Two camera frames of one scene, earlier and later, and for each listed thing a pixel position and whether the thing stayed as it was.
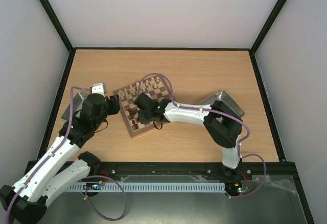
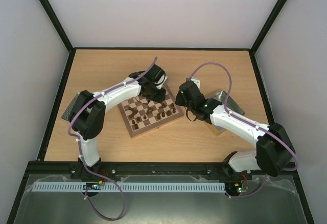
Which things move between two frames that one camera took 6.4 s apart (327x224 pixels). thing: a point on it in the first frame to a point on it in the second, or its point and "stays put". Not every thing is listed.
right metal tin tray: (223, 96) stays put
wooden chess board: (158, 88) stays put
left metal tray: (77, 103) stays put
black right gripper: (142, 115) to (182, 98)
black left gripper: (115, 105) to (161, 98)
